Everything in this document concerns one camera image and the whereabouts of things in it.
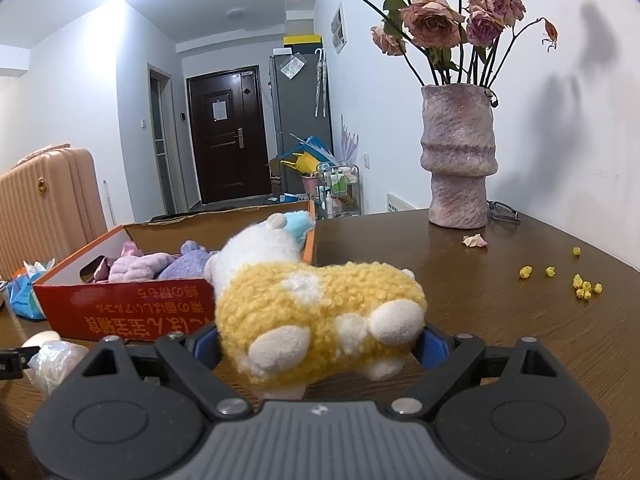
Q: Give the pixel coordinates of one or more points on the dried pink roses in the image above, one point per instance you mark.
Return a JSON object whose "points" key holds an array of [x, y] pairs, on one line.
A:
{"points": [[464, 42]]}

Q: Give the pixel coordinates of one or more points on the metal wire cart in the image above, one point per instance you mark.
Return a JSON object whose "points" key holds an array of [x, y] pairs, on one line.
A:
{"points": [[339, 191]]}

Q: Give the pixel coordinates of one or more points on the black glasses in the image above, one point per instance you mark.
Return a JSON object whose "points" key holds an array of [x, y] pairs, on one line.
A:
{"points": [[502, 212]]}

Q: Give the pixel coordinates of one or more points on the white round sponge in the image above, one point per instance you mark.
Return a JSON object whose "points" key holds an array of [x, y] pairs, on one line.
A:
{"points": [[38, 340]]}

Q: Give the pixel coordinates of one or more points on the pink ribbed suitcase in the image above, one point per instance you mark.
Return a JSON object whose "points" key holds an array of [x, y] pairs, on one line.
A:
{"points": [[50, 207]]}

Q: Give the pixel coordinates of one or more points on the light blue plush toy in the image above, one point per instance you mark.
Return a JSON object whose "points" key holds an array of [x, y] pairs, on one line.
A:
{"points": [[299, 224]]}

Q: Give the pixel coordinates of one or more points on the pink satin pouch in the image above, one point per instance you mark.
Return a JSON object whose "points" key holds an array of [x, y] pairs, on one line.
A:
{"points": [[103, 270]]}

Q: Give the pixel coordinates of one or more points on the dark brown door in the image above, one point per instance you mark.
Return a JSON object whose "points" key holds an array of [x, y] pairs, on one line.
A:
{"points": [[229, 135]]}

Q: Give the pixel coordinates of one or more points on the blue tissue packet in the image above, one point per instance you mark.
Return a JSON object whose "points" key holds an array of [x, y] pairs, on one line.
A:
{"points": [[22, 298]]}

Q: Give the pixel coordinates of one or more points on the yellow box on fridge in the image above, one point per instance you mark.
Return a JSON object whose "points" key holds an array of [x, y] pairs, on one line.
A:
{"points": [[298, 40]]}

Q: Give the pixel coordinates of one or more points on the purple feather decoration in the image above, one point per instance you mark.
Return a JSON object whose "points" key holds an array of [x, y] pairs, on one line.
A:
{"points": [[349, 145]]}

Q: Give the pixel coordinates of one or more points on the red orange cardboard box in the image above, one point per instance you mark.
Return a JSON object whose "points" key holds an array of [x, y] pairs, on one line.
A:
{"points": [[147, 309]]}

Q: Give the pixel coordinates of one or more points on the wall picture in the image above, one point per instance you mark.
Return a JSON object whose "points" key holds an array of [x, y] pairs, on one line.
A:
{"points": [[338, 29]]}

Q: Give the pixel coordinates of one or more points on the white panel against wall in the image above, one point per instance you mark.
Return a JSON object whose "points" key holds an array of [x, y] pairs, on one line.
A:
{"points": [[397, 204]]}

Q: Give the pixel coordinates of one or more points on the lilac towel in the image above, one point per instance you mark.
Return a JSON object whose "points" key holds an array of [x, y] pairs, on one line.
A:
{"points": [[135, 266]]}

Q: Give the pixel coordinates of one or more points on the yellow crumbs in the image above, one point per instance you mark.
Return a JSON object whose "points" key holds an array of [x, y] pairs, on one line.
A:
{"points": [[584, 289]]}

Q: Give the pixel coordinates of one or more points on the blue yellow bag pile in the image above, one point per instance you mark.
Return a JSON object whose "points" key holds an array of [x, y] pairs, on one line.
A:
{"points": [[308, 156]]}

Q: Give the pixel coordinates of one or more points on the pink textured vase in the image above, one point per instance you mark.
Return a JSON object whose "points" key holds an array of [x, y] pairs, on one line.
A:
{"points": [[459, 151]]}

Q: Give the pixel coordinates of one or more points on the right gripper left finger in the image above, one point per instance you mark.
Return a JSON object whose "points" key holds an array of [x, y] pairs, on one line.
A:
{"points": [[188, 362]]}

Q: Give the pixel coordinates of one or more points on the grey refrigerator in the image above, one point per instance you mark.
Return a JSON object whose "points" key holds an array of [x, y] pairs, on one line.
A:
{"points": [[294, 104]]}

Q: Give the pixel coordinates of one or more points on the yellow white sheep plush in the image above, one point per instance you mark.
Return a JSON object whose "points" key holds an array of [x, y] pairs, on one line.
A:
{"points": [[285, 324]]}

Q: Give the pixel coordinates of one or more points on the white mesh bath pouf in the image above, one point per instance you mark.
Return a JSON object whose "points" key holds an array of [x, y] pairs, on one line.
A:
{"points": [[55, 360]]}

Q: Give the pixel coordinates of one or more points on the fallen pink petal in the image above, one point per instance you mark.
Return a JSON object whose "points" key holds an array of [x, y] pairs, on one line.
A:
{"points": [[475, 241]]}

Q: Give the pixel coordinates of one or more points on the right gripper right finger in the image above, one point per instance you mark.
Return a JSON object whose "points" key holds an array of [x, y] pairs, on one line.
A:
{"points": [[448, 363]]}

